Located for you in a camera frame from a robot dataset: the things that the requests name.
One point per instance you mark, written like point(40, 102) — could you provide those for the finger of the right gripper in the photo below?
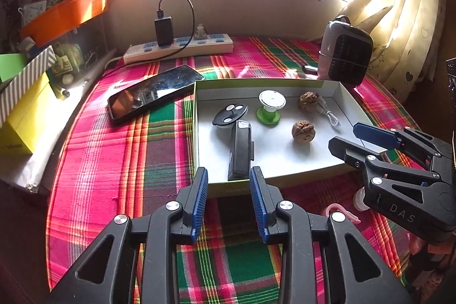
point(422, 148)
point(363, 157)

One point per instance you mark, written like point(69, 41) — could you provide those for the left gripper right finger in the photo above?
point(353, 271)

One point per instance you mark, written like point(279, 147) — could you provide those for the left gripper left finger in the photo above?
point(137, 251)

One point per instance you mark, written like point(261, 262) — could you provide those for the small white round jar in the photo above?
point(358, 200)

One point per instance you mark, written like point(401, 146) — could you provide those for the brown walnut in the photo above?
point(303, 132)
point(308, 101)

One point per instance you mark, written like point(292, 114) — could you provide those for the white green thread spool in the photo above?
point(271, 102)

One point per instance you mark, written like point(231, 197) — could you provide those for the black rectangular case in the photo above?
point(241, 152)

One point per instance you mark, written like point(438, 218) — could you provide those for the green white cardboard tray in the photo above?
point(284, 162)

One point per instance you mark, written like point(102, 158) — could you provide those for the small silver cylinder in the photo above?
point(307, 69)

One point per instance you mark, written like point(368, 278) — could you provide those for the grey black desk heater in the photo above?
point(344, 53)

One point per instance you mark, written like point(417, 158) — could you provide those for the cream heart-print curtain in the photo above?
point(405, 34)

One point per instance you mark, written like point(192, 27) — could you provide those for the black smartphone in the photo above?
point(152, 93)

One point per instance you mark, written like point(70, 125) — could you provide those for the white power strip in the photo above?
point(182, 47)

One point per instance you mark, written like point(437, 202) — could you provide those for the yellow box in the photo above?
point(26, 123)

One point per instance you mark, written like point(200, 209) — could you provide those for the white plug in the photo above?
point(200, 33)

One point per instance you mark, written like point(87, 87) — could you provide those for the black charger adapter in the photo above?
point(164, 31)

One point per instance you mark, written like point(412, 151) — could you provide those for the striped grey white box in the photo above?
point(19, 85)

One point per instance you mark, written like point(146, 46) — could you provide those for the green box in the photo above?
point(11, 64)

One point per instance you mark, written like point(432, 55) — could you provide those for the orange storage tray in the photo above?
point(60, 19)

